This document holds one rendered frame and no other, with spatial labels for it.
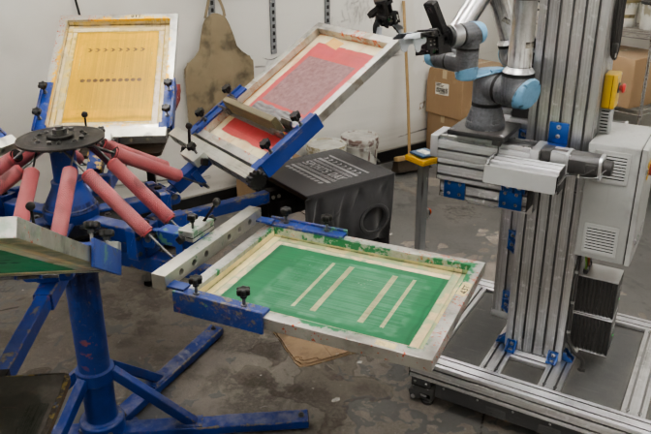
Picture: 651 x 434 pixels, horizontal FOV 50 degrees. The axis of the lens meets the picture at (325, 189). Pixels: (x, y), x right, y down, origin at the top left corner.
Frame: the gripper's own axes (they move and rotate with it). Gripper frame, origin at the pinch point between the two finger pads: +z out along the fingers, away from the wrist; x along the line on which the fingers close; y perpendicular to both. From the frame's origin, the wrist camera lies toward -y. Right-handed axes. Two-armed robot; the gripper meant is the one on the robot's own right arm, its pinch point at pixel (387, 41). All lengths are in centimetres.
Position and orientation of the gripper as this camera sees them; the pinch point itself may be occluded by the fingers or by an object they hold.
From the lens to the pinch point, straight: 326.5
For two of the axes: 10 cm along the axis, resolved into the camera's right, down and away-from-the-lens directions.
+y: 5.7, 3.0, -7.6
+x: 7.8, -4.8, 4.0
